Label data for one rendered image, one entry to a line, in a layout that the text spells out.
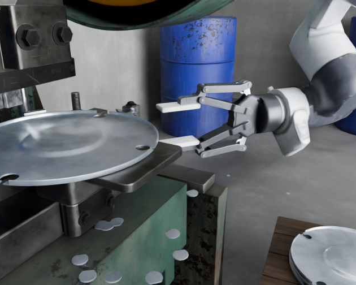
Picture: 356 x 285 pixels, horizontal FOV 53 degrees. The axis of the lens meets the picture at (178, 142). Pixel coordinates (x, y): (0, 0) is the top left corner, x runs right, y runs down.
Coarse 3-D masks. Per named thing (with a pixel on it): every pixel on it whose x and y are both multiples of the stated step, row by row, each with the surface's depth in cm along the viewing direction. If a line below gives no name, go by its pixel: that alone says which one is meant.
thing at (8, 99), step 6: (18, 90) 57; (0, 96) 56; (6, 96) 56; (12, 96) 57; (18, 96) 58; (0, 102) 56; (6, 102) 56; (12, 102) 57; (18, 102) 58; (0, 108) 56
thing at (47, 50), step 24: (0, 0) 45; (24, 0) 49; (48, 0) 52; (0, 24) 46; (24, 24) 46; (48, 24) 50; (0, 48) 47; (24, 48) 47; (48, 48) 50; (0, 72) 48
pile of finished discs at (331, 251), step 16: (304, 240) 96; (320, 240) 96; (336, 240) 96; (352, 240) 96; (304, 256) 90; (320, 256) 90; (336, 256) 89; (352, 256) 89; (304, 272) 85; (320, 272) 85; (336, 272) 85; (352, 272) 84
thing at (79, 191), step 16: (160, 144) 53; (144, 160) 48; (160, 160) 48; (112, 176) 43; (128, 176) 43; (144, 176) 44; (48, 192) 52; (64, 192) 50; (80, 192) 52; (96, 192) 55; (112, 192) 59; (128, 192) 42; (64, 208) 52; (80, 208) 52; (96, 208) 56; (112, 208) 60; (64, 224) 53; (80, 224) 53
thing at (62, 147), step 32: (0, 128) 59; (32, 128) 59; (64, 128) 58; (96, 128) 58; (128, 128) 59; (0, 160) 47; (32, 160) 47; (64, 160) 47; (96, 160) 47; (128, 160) 47
